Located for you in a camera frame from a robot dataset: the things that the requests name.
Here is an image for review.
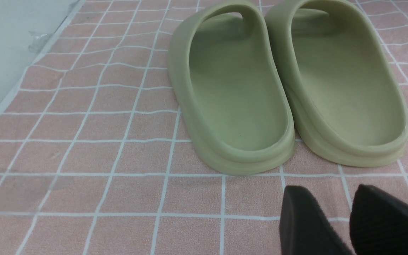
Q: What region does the green foam slide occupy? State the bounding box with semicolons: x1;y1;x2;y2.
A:
168;0;296;176
265;0;408;167

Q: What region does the pink checkered cloth mat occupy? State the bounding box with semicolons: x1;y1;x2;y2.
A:
0;0;408;255

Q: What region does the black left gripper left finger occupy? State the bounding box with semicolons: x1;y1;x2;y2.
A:
279;185;353;255

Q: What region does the left green foam slide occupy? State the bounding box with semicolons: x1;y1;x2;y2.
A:
168;0;296;176

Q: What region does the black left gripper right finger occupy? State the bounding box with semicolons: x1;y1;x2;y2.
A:
349;184;408;255

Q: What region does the right green foam slide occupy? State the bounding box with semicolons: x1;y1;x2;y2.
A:
265;0;408;167

